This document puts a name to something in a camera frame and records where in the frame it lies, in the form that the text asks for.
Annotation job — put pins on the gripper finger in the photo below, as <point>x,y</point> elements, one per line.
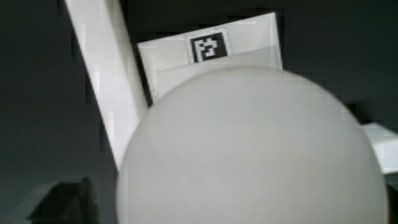
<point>68,206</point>

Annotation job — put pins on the white lamp base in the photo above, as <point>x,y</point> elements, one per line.
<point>235,44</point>

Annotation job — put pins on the white lamp bulb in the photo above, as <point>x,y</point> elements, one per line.
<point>251,156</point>

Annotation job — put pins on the white front fence bar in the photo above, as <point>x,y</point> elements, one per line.
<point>379,141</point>

